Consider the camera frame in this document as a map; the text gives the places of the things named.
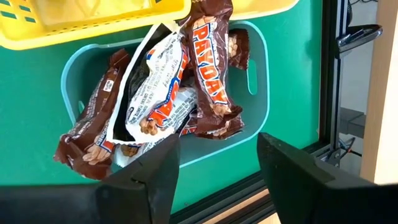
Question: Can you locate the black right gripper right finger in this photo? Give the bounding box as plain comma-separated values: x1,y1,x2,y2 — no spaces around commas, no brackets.
257,132,398,224

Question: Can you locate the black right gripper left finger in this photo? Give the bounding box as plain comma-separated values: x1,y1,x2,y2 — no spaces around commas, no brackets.
0,133,181,224

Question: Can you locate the white red candy bar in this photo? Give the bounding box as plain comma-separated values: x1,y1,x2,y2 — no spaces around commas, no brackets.
112,136,165,169
164,86,200,133
105,22,191,146

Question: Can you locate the brown candy bar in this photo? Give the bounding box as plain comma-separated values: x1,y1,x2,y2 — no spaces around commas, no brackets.
228,27,251,71
53,48,132,181

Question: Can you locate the brown PayDay bar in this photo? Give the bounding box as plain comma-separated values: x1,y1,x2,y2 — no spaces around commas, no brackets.
179,0,246,140

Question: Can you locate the small teal plastic bin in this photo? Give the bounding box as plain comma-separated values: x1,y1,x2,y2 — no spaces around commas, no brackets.
60,20,271,169

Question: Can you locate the large tan wooden desk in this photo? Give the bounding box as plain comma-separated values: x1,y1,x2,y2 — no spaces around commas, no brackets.
359,0,398,185

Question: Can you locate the green table mat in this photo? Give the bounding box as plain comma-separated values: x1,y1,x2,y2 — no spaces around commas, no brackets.
0,0,324,214

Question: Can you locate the yellow plastic basket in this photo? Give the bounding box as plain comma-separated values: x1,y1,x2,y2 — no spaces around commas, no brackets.
0,0,192,51

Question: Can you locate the orange plastic bin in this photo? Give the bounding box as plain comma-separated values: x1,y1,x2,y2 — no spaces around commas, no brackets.
229,0,300,21

